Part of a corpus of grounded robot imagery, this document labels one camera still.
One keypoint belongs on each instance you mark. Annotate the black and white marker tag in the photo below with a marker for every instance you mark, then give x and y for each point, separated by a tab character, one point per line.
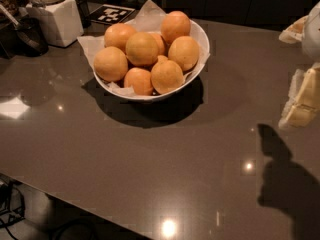
110	14

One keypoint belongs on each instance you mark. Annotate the small hidden middle orange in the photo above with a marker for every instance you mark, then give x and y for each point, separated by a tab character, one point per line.
162	47

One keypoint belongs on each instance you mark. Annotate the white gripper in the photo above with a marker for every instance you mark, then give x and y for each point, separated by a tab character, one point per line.
312	34

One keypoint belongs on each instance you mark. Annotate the white bowl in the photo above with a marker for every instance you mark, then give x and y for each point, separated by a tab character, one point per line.
197	32

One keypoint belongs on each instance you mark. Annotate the black pot with handle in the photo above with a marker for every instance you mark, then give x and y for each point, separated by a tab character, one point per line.
29	33

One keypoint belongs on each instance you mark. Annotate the white appliance base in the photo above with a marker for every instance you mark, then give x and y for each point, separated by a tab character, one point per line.
60	23

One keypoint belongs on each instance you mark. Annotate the black cup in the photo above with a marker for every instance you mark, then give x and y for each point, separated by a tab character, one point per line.
84	13

